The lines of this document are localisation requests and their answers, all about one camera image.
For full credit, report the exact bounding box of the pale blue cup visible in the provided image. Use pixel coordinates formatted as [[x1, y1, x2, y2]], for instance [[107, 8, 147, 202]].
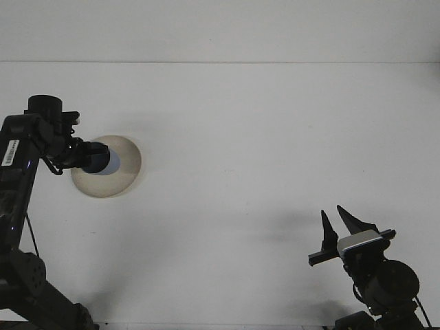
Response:
[[84, 144, 122, 177]]

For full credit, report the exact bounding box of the pale round plate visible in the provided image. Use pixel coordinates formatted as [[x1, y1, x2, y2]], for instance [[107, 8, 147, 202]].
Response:
[[70, 134, 143, 199]]

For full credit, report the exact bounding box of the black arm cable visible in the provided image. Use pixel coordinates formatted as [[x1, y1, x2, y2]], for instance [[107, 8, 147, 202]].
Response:
[[352, 284, 433, 328], [25, 155, 65, 257]]

